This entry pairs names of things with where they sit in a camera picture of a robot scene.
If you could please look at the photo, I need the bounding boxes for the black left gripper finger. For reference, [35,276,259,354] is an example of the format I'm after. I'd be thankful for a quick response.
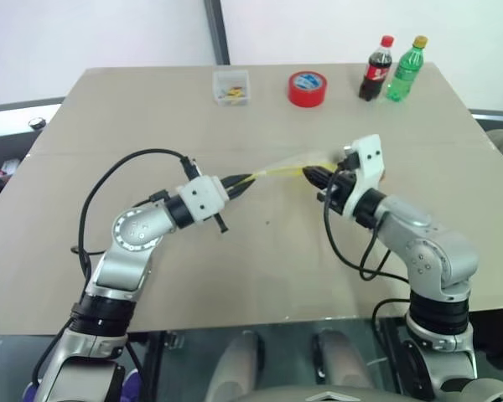
[222,172,254,188]
[228,178,257,199]

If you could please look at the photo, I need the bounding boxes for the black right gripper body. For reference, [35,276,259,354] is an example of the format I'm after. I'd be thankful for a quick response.
[316,169,359,216]

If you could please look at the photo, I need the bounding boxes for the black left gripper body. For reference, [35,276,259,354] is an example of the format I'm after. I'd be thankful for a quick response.
[213,177,239,234]

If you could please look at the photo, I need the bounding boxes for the clear plastic zip bag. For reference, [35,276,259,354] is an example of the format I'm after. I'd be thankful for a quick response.
[251,149,351,188]

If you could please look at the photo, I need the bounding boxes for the clear plastic snack box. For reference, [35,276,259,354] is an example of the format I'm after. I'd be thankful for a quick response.
[212,70,252,108]

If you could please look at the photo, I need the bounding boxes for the red tape roll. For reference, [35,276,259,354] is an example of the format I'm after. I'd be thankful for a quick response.
[287,70,329,110]

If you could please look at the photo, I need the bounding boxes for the cola bottle red cap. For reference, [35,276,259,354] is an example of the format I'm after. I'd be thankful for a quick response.
[357,35,396,103]

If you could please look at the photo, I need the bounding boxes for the green soda bottle yellow cap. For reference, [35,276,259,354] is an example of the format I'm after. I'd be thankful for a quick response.
[385,35,428,104]

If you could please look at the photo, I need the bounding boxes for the grey rounded robot leg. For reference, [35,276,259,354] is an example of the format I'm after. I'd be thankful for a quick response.
[204,329,270,402]
[309,329,376,402]

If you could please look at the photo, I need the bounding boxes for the grey robot torso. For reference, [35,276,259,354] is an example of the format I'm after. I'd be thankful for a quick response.
[234,376,403,402]

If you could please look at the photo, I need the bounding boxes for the purple shoe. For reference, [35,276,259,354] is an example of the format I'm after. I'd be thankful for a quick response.
[123,368,144,402]

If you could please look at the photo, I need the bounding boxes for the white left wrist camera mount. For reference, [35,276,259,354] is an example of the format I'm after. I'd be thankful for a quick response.
[179,174,231,225]

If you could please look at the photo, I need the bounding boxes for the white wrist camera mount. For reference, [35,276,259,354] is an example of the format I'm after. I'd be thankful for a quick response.
[342,133,387,219]
[179,174,231,225]

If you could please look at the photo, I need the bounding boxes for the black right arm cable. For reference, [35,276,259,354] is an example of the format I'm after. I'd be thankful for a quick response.
[323,146,412,336]

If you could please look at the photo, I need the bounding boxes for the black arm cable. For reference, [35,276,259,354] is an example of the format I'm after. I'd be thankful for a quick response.
[70,147,202,286]
[323,146,412,336]

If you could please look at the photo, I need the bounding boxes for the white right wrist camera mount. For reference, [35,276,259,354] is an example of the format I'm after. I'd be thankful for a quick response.
[342,133,387,219]

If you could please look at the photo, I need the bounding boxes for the dark grey post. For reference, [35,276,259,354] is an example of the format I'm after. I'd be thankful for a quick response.
[204,0,232,67]

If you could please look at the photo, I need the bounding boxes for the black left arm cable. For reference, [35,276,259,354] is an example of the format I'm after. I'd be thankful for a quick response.
[70,147,202,286]

